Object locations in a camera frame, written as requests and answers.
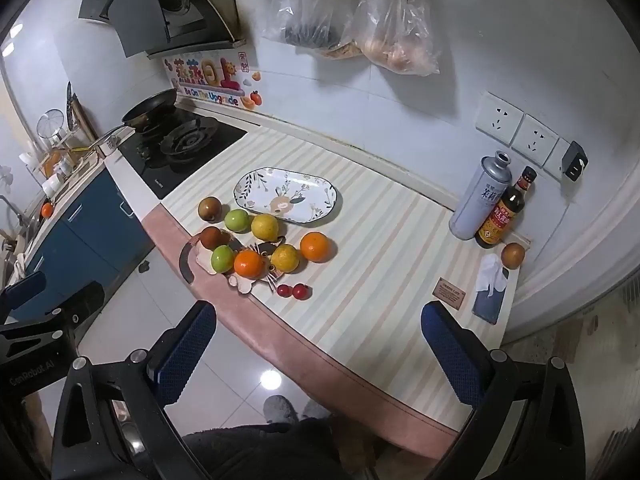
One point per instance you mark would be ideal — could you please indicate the clear plastic bag orange contents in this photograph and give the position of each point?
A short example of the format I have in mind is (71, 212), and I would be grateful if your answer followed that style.
(395, 35)

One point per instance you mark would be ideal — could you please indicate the metal strainer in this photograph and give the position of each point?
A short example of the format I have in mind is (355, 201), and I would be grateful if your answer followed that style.
(50, 124)

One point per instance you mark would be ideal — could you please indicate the floral ceramic plate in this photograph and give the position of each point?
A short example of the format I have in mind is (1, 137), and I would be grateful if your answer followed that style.
(287, 195)

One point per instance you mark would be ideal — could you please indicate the small orange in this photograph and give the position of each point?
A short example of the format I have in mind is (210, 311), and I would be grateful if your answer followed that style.
(248, 264)

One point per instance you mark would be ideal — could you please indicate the black gas stove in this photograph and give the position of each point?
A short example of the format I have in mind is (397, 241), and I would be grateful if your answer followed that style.
(190, 145)

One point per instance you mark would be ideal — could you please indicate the clear plastic bag dark contents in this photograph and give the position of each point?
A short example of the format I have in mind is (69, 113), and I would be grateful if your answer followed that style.
(305, 10)

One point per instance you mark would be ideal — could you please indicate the yellow-orange citrus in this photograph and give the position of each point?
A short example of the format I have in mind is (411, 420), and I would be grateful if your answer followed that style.
(285, 258)

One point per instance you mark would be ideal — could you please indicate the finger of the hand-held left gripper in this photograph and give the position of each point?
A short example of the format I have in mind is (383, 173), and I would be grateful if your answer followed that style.
(82, 305)
(22, 289)

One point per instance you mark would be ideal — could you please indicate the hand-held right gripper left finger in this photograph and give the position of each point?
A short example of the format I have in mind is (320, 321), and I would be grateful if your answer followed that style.
(187, 355)

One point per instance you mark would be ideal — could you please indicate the grey fuzzy slipper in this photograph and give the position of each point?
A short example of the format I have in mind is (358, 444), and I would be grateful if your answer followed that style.
(281, 409)
(315, 410)

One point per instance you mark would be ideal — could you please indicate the colourful wall sticker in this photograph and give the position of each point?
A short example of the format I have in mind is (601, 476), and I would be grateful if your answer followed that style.
(210, 80)

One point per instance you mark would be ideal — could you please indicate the yellow lemon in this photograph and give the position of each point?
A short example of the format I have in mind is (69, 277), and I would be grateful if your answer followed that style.
(264, 226)

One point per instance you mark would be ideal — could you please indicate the glossy brown apple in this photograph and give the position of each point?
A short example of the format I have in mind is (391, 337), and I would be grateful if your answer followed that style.
(209, 208)

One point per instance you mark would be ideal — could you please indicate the black frying pan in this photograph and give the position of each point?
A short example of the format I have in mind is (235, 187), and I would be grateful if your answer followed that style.
(150, 107)

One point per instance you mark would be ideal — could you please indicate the red cherry tomato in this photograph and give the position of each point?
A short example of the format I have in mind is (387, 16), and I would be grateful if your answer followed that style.
(284, 290)
(300, 291)

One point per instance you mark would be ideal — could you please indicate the grey range hood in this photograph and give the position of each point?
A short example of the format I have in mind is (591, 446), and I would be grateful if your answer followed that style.
(150, 5)

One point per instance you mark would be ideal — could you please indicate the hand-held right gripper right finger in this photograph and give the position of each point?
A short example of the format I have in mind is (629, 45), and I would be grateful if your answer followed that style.
(450, 355)

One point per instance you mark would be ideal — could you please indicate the green apple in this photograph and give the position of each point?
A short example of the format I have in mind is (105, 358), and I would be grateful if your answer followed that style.
(222, 258)
(236, 220)

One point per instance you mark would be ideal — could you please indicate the orange by sink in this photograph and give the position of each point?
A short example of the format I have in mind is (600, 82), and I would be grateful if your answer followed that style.
(46, 209)

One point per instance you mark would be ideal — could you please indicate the dark soy sauce bottle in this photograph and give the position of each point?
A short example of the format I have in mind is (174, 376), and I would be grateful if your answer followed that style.
(502, 215)

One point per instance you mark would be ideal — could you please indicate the white wall socket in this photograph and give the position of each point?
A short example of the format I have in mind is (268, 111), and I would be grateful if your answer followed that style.
(554, 157)
(536, 141)
(500, 116)

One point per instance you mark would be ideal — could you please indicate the large orange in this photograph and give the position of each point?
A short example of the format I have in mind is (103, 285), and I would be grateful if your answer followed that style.
(316, 246)

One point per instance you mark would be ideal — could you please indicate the person's dark pants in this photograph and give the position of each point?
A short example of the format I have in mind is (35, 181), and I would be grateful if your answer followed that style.
(265, 450)

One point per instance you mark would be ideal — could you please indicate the dark red apple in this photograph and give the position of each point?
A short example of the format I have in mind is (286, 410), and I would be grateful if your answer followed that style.
(212, 236)

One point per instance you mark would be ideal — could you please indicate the grey gas canister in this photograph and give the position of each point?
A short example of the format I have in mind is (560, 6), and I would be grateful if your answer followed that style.
(475, 200)

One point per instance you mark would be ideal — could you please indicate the brown mat label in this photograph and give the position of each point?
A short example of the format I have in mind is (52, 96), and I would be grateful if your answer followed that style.
(450, 293)

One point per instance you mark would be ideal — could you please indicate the black plug charger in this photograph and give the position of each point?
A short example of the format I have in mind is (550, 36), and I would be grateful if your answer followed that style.
(575, 161)

